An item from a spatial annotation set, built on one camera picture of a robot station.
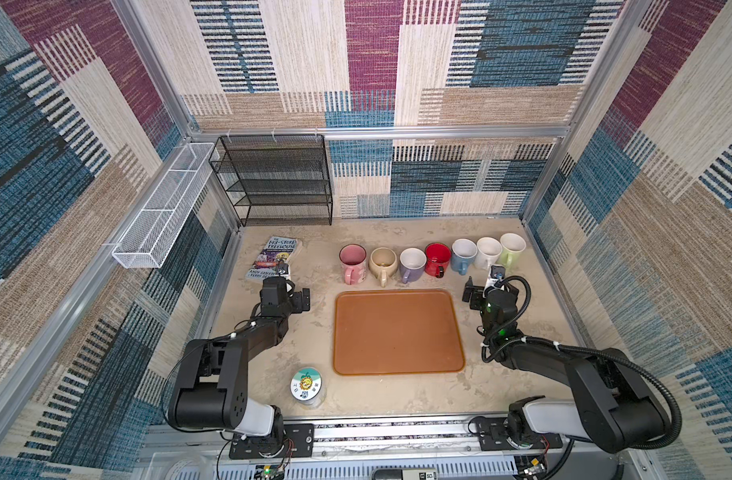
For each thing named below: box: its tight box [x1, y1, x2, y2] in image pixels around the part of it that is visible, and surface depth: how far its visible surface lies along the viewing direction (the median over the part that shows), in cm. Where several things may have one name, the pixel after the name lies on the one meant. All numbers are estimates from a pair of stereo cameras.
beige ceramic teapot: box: [369, 246, 398, 288], surface depth 99 cm
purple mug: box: [399, 247, 427, 284], surface depth 101 cm
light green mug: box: [497, 232, 527, 270], surface depth 102 cm
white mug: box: [474, 236, 503, 271], surface depth 102 cm
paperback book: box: [246, 236, 298, 280], surface depth 110 cm
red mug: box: [424, 242, 451, 279], surface depth 103 cm
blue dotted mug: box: [450, 238, 478, 276], surface depth 101 cm
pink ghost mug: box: [338, 243, 367, 286], surface depth 97 cm
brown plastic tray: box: [333, 289, 465, 375], surface depth 95 cm
